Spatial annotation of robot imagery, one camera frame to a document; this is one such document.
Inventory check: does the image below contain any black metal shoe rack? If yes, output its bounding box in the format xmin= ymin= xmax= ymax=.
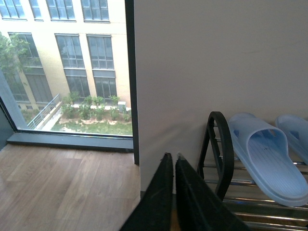
xmin=196 ymin=111 xmax=308 ymax=231

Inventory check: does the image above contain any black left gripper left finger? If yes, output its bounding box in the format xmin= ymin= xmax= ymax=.
xmin=121 ymin=153 xmax=173 ymax=231

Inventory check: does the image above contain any light blue slide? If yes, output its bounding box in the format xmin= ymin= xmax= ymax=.
xmin=275 ymin=114 xmax=308 ymax=165
xmin=228 ymin=113 xmax=308 ymax=206

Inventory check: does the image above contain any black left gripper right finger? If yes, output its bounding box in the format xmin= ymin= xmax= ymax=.
xmin=175 ymin=154 xmax=250 ymax=231

